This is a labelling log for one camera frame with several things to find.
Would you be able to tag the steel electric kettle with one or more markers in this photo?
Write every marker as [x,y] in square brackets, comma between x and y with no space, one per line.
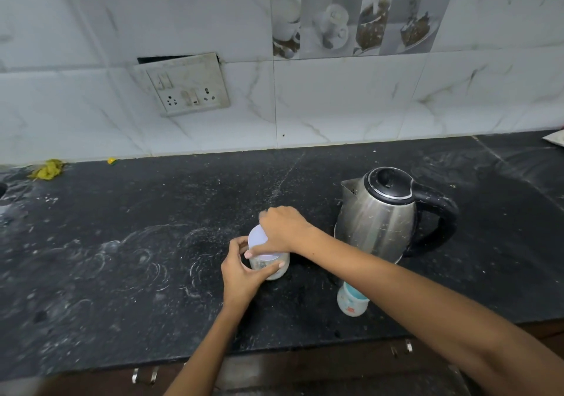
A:
[379,219]

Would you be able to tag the person's left hand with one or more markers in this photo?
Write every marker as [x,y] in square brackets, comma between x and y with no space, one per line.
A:
[240,276]

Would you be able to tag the clear powder jar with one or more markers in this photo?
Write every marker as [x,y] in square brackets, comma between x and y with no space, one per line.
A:
[275,268]

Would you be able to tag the clear plastic baby bottle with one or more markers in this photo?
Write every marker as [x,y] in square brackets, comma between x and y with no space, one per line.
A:
[350,307]

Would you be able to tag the lilac round jar lid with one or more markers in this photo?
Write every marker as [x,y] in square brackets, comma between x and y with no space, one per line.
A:
[257,237]

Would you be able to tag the yellow-green cloth scrap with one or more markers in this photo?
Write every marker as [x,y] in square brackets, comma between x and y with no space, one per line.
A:
[47,170]

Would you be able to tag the white wall switch socket plate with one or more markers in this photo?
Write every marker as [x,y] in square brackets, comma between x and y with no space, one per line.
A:
[187,87]

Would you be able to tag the person's left forearm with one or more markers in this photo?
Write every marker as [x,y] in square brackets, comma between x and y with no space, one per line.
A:
[202,351]

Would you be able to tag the person's right hand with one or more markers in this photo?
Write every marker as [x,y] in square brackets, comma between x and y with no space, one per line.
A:
[282,232]

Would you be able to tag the white sack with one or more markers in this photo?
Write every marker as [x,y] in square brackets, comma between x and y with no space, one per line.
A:
[556,137]

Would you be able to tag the dark sink basin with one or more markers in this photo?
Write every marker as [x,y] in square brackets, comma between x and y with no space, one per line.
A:
[2,189]

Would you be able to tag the person's right forearm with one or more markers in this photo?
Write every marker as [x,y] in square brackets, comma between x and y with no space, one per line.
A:
[440,312]

